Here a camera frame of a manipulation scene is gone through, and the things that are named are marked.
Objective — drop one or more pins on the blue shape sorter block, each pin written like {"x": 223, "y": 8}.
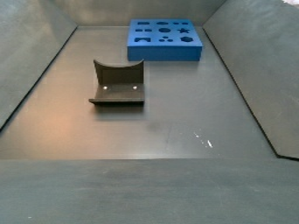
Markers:
{"x": 163, "y": 40}

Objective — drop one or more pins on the black curved holder bracket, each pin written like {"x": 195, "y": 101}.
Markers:
{"x": 119, "y": 78}

